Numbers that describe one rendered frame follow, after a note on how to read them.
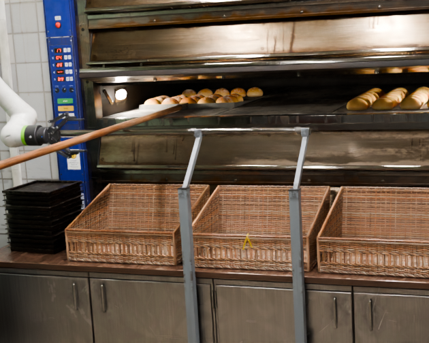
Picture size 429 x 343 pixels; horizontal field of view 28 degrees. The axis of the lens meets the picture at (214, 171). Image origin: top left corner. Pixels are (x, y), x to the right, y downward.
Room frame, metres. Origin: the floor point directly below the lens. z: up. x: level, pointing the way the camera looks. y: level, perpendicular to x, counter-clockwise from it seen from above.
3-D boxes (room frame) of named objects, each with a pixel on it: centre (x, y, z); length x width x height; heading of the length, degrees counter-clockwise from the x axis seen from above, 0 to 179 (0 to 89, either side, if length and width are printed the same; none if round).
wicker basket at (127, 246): (3.95, 0.37, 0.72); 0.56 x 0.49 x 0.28; 69
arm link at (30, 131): (3.74, 0.77, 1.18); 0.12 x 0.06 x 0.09; 160
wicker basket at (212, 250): (3.74, -0.19, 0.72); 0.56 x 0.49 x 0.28; 70
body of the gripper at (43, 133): (3.71, 0.71, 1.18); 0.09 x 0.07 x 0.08; 70
